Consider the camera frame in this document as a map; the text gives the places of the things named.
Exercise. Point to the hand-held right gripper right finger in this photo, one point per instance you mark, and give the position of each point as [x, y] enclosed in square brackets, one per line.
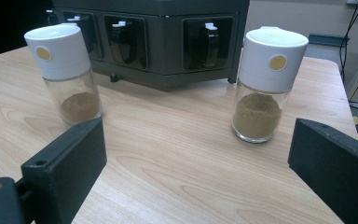
[338, 168]

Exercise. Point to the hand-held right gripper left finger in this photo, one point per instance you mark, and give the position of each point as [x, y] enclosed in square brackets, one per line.
[65, 168]

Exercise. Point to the white-capped glass spice jar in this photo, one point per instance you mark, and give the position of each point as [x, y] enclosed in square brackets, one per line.
[59, 53]
[267, 71]

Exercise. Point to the dark grey corner rack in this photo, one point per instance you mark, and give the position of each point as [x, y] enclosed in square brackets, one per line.
[164, 46]

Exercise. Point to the grey-green bar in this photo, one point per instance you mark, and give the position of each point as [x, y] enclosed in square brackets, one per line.
[327, 39]

